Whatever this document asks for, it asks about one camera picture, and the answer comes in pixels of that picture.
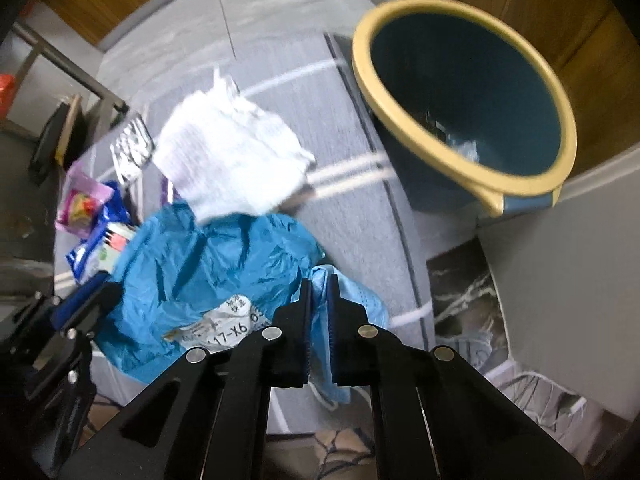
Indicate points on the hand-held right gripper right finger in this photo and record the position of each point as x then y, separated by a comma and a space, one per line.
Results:
334, 332

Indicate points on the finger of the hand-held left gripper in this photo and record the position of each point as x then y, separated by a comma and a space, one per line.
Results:
87, 305
35, 312

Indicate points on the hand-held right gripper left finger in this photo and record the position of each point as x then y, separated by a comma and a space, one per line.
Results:
305, 332

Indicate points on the blue face mask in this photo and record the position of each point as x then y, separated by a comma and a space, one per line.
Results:
361, 305

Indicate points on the blue wet wipe packet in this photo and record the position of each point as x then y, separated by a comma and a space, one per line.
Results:
95, 250

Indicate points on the pink snack packet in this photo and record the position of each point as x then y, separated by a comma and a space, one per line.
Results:
80, 200

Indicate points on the blue plastic mailing bag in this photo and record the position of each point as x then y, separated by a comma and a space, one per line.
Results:
200, 260

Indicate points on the purple plastic bottle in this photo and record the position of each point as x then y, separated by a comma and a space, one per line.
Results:
167, 191

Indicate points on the white tissue paper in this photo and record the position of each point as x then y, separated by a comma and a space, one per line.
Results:
225, 150

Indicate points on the blue bin with yellow rim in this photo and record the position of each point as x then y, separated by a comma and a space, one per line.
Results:
450, 85

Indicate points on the silver foil packet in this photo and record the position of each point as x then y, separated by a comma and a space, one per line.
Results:
131, 147

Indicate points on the flat black object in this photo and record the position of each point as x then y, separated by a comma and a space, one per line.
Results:
47, 140

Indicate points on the wooden board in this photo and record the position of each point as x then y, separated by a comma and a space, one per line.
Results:
70, 125

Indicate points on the red plastic bag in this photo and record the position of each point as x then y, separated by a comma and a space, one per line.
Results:
6, 95

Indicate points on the metal rack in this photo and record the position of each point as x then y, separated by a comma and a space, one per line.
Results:
65, 60

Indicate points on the wooden cabinet with grey plinth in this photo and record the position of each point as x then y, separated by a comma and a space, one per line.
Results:
500, 10

